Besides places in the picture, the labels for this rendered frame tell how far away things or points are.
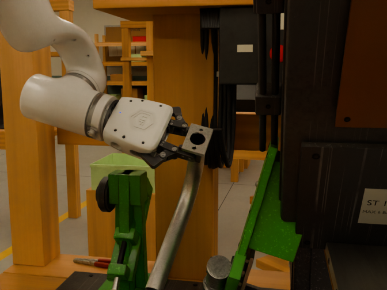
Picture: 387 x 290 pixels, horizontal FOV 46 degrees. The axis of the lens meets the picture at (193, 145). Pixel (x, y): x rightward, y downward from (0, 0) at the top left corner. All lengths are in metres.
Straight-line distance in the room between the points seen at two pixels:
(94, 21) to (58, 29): 10.98
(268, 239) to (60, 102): 0.41
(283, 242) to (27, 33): 0.50
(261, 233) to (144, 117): 0.28
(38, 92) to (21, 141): 0.38
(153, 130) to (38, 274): 0.59
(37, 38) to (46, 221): 0.61
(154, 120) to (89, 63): 0.18
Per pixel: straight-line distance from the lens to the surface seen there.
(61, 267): 1.27
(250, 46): 0.92
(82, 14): 11.93
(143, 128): 0.79
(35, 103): 0.85
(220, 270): 0.71
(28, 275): 1.24
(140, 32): 11.30
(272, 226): 0.70
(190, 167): 0.84
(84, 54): 0.88
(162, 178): 1.09
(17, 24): 0.76
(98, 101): 0.81
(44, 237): 1.26
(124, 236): 0.97
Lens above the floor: 1.38
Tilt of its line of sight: 9 degrees down
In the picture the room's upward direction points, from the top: straight up
